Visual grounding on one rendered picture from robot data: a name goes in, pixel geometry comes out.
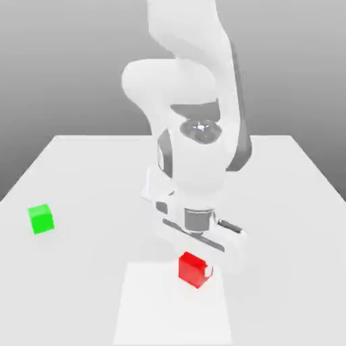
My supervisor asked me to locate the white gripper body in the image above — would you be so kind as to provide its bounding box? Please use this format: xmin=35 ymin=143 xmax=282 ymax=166
xmin=153 ymin=215 xmax=250 ymax=274

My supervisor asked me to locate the small red cube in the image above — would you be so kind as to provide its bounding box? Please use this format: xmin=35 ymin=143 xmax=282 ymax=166
xmin=178 ymin=251 xmax=214 ymax=289

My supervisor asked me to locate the small green cube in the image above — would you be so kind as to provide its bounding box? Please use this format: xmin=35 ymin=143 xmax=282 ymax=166
xmin=27 ymin=203 xmax=55 ymax=235

